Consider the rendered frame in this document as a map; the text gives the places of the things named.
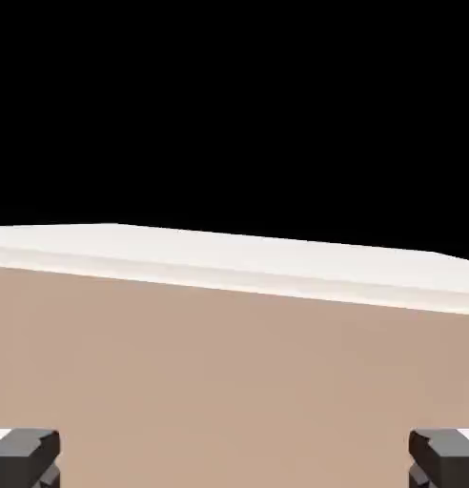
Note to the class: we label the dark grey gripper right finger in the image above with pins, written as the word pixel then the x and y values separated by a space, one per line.
pixel 448 453

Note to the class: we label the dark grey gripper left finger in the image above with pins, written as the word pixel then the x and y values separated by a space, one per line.
pixel 21 453

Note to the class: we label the tan cabinet with white top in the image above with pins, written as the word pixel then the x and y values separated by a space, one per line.
pixel 234 259

